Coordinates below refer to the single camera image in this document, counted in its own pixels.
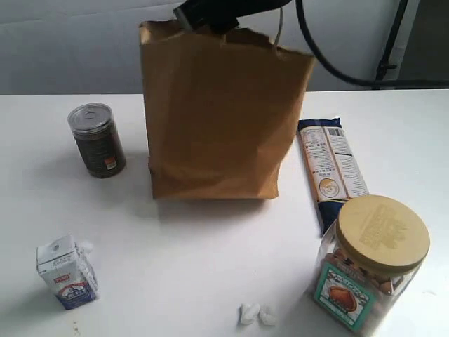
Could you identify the spaghetti pasta package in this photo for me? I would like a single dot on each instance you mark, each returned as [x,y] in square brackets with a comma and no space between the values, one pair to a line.
[333,172]

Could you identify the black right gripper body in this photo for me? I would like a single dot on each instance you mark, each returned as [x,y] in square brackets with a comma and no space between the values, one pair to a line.
[220,16]

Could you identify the white crumpled paper piece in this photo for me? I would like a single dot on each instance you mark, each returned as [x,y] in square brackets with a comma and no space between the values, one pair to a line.
[250,312]

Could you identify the almond jar with yellow lid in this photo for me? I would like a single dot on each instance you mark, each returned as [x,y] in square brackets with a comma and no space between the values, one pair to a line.
[366,260]

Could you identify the dark tin can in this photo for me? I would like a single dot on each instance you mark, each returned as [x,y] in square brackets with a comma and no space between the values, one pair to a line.
[94,131]

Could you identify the white backdrop sheet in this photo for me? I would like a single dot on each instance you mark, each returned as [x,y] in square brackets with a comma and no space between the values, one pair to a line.
[82,47]

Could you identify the brown paper bag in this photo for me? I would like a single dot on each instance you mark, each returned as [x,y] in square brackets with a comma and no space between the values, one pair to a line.
[221,112]

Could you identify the black light stand pole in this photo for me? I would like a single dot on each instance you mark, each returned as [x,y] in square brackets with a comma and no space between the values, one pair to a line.
[397,40]

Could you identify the small milk carton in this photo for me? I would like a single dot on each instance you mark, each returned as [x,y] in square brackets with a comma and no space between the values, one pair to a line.
[64,267]

